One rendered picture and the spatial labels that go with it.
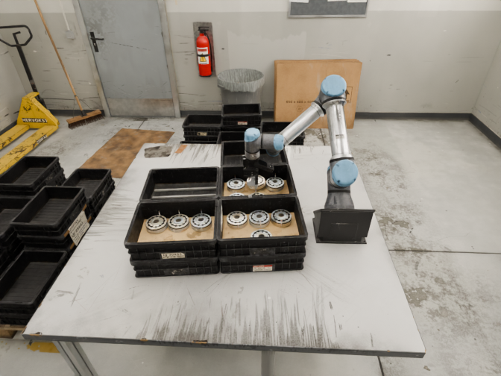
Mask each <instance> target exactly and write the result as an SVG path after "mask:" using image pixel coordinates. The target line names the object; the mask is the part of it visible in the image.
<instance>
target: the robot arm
mask: <svg viewBox="0 0 501 376"><path fill-rule="evenodd" d="M346 88H347V85H346V81H345V80H344V79H343V78H342V77H341V76H339V75H329V76H327V77H326V78H325V79H324V80H323V82H322V83H321V89H320V92H319V94H318V97H317V98H316V99H315V100H314V101H313V102H312V104H311V106H310V107H309V108H308V109H307V110H305V111H304V112H303V113H302V114H301V115H299V116H298V117H297V118H296V120H294V121H293V122H292V123H291V124H290V125H288V126H287V127H286V128H285V129H284V130H282V131H281V132H280V133H279V134H261V133H260V132H259V130H258V129H255V128H248V129H247V130H246V131H245V155H242V156H243V174H244V178H251V181H249V182H247V185H248V186H252V187H255V189H257V187H258V175H259V168H260V169H263V170H265V171H267V172H270V173H272V172H273V171H274V165H272V164H270V163H267V162H265V161H263V160H260V159H259V149H266V151H267V153H268V154H269V155H270V156H272V157H275V156H277V155H278V154H279V153H280V151H281V150H283V149H284V148H285V147H286V146H287V145H288V144H289V143H290V142H291V141H292V140H294V139H295V138H296V137H297V136H298V135H299V134H301V133H302V132H303V131H304V130H306V129H307V128H308V127H309V126H310V125H311V124H312V123H313V122H314V121H315V120H317V119H318V118H319V117H320V116H324V115H327V124H328V130H329V136H330V147H331V153H332V157H331V158H330V165H329V166H328V168H327V199H326V201H325V205H324V209H327V208H350V209H355V207H354V203H353V200H352V198H351V194H350V185H351V184H353V183H354V182H355V181H356V179H357V177H358V173H359V172H358V168H357V166H356V164H355V161H354V156H352V155H351V154H350V148H349V142H348V136H347V126H346V120H345V114H344V106H345V105H346V103H347V101H346V95H345V90H346Z"/></svg>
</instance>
